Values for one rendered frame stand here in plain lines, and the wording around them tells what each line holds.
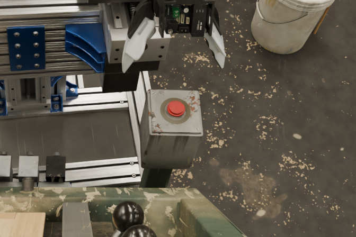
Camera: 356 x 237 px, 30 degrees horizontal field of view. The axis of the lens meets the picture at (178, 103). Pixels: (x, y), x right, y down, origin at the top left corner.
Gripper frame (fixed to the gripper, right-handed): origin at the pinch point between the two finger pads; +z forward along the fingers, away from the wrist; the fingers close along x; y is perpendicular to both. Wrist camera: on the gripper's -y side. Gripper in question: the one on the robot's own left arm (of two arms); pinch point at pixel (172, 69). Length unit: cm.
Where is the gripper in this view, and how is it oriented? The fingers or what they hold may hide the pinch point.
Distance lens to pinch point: 100.6
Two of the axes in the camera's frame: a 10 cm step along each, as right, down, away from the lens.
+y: 2.1, 5.1, -8.4
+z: -0.6, 8.6, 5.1
